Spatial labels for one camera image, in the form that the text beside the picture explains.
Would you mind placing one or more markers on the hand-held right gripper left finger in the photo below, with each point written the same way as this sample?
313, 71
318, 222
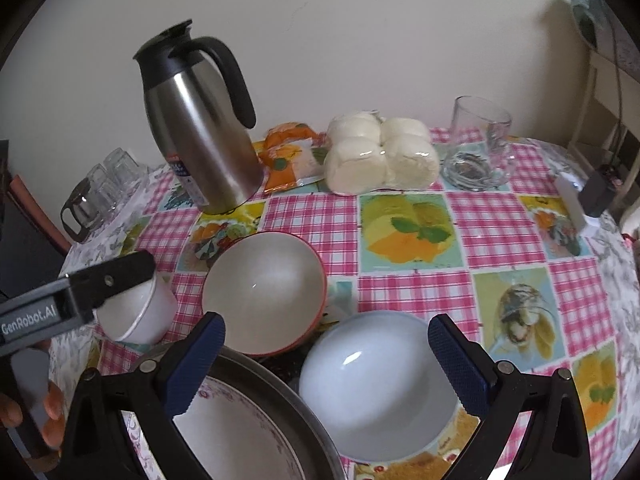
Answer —
200, 360

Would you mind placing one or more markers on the person's left hand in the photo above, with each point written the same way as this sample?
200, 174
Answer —
55, 410

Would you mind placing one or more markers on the white cup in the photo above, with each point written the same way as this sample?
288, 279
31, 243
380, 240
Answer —
145, 315

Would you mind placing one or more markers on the strawberry print bowl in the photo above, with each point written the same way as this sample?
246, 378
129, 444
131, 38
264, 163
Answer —
260, 285

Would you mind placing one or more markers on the black charger adapter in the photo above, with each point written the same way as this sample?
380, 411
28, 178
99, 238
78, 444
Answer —
597, 192

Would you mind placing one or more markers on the light blue bowl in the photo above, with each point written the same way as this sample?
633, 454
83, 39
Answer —
370, 385

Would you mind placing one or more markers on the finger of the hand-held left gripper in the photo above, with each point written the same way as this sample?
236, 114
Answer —
115, 275

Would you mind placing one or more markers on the small clear glass cup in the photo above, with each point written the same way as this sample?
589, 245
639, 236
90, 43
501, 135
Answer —
132, 177
120, 162
102, 180

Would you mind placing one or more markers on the clear glass mug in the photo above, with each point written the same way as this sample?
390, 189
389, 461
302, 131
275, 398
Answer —
475, 170

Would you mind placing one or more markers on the floral cloth bundle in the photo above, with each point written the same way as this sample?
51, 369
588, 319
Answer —
595, 15

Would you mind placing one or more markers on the stainless steel pan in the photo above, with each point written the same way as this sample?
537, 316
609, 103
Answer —
300, 420

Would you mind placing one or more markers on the stainless steel thermos jug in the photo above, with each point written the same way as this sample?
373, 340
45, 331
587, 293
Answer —
200, 135

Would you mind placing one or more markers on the pink checked tablecloth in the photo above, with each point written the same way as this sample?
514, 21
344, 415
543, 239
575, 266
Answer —
500, 230

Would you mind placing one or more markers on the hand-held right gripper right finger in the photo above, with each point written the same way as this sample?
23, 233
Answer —
457, 360

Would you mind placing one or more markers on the orange snack packet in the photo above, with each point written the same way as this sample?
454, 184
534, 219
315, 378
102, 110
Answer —
287, 165

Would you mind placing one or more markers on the bag of steamed buns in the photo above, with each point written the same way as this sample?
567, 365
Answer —
370, 165

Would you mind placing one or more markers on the floral rim round plate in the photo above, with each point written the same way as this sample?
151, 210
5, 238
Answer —
240, 435

